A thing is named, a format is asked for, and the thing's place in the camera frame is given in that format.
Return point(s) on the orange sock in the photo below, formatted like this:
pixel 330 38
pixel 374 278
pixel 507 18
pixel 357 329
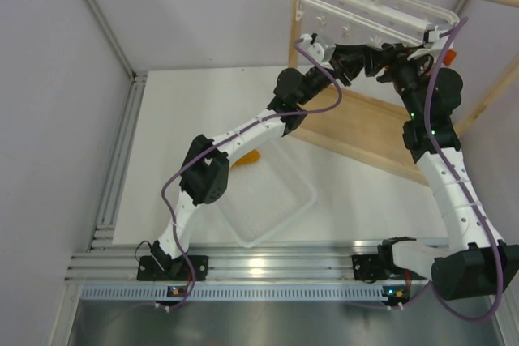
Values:
pixel 449 57

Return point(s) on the aluminium corner frame post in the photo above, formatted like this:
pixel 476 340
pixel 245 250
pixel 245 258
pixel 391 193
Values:
pixel 107 32

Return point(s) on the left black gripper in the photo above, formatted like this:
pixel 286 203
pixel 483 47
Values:
pixel 351 60

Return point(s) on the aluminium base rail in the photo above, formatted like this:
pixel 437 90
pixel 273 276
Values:
pixel 232 263

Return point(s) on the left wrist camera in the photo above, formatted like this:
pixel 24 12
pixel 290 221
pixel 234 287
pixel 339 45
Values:
pixel 318 46

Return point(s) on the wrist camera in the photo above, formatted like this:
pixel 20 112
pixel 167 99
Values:
pixel 434 38
pixel 318 46

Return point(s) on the slotted grey cable duct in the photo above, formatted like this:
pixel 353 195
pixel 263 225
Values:
pixel 240 292

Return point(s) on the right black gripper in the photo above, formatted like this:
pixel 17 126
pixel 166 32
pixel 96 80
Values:
pixel 388 55

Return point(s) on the yellow sock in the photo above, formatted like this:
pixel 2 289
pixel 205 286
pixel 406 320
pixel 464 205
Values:
pixel 249 158

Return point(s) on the wooden hanging rack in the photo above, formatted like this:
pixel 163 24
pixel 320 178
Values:
pixel 369 130

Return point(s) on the white clip hanger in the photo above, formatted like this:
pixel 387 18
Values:
pixel 401 21

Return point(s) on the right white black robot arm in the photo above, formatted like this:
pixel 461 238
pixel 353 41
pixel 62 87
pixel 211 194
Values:
pixel 478 262

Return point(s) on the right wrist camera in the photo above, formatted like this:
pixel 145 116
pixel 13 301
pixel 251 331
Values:
pixel 434 38

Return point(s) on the white plastic tray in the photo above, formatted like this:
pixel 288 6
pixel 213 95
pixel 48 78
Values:
pixel 266 196

